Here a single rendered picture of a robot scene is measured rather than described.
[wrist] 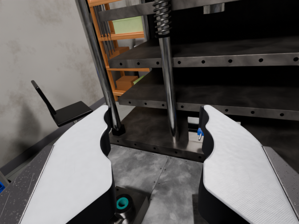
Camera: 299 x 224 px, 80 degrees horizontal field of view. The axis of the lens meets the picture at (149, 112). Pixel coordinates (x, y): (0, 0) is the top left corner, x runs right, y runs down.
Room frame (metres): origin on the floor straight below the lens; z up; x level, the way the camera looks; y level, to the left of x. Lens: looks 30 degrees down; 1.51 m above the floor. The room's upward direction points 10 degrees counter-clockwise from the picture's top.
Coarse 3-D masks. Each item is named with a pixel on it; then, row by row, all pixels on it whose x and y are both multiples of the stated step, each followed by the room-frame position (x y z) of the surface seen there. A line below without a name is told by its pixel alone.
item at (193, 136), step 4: (192, 112) 0.88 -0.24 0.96; (196, 112) 0.88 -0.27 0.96; (188, 116) 0.85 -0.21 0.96; (192, 116) 0.84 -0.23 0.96; (196, 116) 0.84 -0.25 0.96; (228, 116) 0.78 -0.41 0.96; (232, 116) 0.78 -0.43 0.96; (236, 116) 0.77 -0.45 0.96; (240, 116) 0.77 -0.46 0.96; (188, 120) 0.85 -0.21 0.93; (192, 120) 0.84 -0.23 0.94; (196, 120) 0.83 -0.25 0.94; (236, 120) 0.74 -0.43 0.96; (240, 120) 0.73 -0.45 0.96; (188, 124) 0.85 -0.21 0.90; (192, 124) 0.84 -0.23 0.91; (196, 124) 0.83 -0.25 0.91; (240, 124) 0.72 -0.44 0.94; (188, 128) 0.85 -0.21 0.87; (192, 128) 0.84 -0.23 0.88; (196, 128) 0.83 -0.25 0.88; (188, 132) 0.85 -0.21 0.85; (192, 132) 0.84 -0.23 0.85; (196, 132) 0.83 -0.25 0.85; (192, 136) 0.84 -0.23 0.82; (196, 136) 0.83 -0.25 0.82; (192, 140) 0.84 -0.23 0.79; (196, 140) 0.83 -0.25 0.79; (200, 140) 0.82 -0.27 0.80
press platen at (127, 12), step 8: (176, 0) 0.90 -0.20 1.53; (184, 0) 0.89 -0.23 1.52; (192, 0) 0.87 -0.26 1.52; (200, 0) 0.85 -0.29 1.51; (208, 0) 0.84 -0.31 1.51; (216, 0) 0.82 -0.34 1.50; (224, 0) 0.81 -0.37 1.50; (232, 0) 0.79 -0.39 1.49; (120, 8) 1.05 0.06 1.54; (128, 8) 1.02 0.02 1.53; (136, 8) 1.00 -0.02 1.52; (144, 8) 0.98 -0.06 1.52; (152, 8) 0.96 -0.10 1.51; (168, 8) 0.92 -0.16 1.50; (176, 8) 0.90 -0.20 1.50; (184, 8) 0.89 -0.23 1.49; (104, 16) 1.10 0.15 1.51; (112, 16) 1.07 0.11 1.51; (120, 16) 1.05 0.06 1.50; (128, 16) 1.03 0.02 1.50
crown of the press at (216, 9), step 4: (216, 4) 1.04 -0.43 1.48; (220, 4) 1.04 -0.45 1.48; (224, 4) 1.05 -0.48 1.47; (204, 8) 1.08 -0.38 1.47; (208, 8) 1.06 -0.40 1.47; (212, 8) 1.05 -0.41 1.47; (216, 8) 1.04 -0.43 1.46; (220, 8) 1.04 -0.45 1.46; (224, 8) 1.05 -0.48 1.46; (204, 12) 1.08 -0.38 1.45; (208, 12) 1.06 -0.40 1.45; (212, 12) 1.05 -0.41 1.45
